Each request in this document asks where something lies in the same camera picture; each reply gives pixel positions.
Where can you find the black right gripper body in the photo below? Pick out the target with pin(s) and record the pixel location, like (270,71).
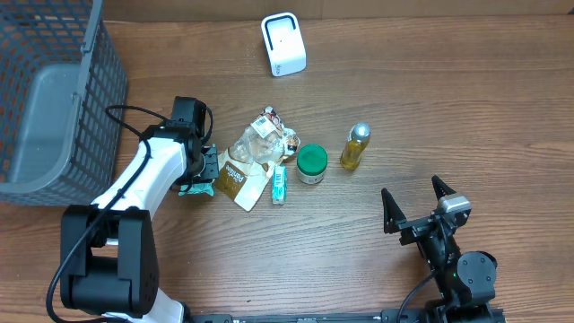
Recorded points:
(414,230)

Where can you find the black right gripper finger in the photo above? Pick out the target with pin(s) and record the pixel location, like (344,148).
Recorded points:
(394,218)
(441,189)

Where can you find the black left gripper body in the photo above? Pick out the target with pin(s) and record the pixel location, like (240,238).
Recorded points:
(210,162)

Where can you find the teal wet wipes pack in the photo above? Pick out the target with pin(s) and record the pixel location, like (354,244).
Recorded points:
(203,188)

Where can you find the brown Panfree bread bag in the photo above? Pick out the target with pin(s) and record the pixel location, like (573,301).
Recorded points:
(246,167)

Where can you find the small Kleenex tissue pack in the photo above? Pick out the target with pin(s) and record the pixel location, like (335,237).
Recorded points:
(279,187)

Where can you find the green lid Knorr jar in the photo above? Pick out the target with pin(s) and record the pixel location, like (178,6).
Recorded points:
(312,161)

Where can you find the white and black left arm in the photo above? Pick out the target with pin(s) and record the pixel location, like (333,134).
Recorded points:
(108,260)

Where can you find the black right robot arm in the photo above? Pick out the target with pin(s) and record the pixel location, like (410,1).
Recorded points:
(465,280)

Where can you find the white barcode scanner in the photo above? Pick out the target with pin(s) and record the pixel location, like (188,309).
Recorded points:
(284,44)

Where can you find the yellow dish soap bottle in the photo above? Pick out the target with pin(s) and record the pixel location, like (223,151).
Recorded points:
(357,141)

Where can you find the grey plastic mesh basket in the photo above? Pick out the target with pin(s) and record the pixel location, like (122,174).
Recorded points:
(59,72)

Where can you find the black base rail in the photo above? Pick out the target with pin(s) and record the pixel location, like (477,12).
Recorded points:
(296,318)

